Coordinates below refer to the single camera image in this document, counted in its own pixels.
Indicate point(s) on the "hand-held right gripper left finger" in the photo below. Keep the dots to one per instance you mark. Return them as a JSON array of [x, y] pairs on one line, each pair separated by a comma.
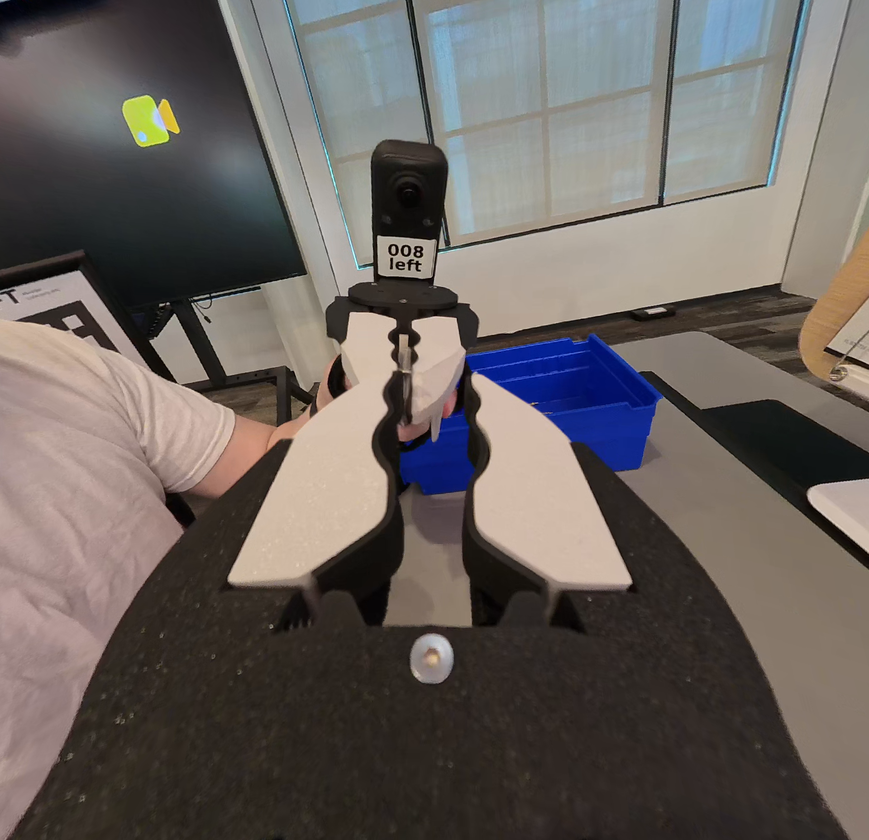
[[319, 500]]

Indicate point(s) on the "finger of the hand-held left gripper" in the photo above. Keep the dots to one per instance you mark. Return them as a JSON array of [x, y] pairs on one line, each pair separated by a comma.
[[438, 358], [366, 344]]

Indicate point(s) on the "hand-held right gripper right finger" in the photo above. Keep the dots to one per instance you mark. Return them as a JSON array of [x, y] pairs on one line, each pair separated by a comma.
[[543, 507]]

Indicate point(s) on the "steel bolt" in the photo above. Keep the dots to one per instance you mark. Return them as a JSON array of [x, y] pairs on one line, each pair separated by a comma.
[[404, 351]]

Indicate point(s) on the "blue plastic bin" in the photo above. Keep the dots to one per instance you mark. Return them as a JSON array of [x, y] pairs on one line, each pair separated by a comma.
[[597, 432]]

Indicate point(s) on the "person's left hand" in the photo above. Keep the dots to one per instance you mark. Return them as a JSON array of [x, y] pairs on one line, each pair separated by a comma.
[[421, 434]]

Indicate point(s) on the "black tv stand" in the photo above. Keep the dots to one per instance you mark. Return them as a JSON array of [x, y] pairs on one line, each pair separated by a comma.
[[207, 344]]

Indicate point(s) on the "black floor box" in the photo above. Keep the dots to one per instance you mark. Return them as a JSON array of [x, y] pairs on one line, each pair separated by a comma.
[[653, 313]]

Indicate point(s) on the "large gridded window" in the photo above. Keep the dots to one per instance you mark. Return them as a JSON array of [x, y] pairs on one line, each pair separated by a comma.
[[597, 73]]

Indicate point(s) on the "black desk mat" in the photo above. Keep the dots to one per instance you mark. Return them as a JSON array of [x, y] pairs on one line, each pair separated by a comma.
[[767, 439]]

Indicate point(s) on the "large black tv screen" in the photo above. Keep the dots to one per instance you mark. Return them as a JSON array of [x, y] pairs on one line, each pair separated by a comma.
[[170, 208]]

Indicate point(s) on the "black framed marker sign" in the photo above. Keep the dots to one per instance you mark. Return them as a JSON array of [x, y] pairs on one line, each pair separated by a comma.
[[41, 297]]

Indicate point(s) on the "instruction sheet on wooden board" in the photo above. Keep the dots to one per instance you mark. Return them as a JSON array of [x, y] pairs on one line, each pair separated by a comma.
[[835, 297]]

